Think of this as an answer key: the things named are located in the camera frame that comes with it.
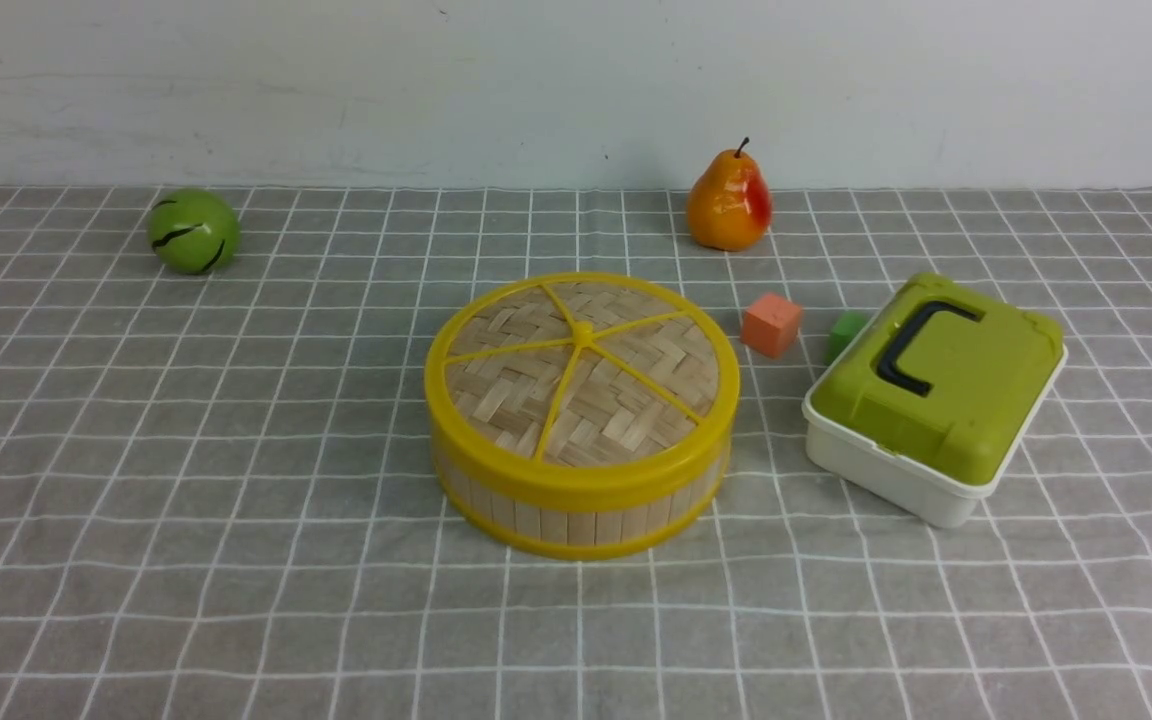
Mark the green lidded white box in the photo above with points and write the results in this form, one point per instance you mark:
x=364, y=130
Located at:
x=927, y=406

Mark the green cube block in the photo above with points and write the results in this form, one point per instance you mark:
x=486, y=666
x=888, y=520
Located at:
x=847, y=327

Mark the yellow woven steamer lid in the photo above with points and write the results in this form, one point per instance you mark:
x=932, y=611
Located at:
x=581, y=391

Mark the bamboo steamer basket base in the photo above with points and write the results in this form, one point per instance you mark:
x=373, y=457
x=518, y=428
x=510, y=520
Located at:
x=582, y=536

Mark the orange cube block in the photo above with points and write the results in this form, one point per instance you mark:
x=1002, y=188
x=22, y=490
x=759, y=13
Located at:
x=771, y=324

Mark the orange toy pear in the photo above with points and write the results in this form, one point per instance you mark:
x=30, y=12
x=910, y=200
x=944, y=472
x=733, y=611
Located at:
x=730, y=207

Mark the green striped ball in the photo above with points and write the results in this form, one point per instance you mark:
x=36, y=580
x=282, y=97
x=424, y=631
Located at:
x=193, y=231

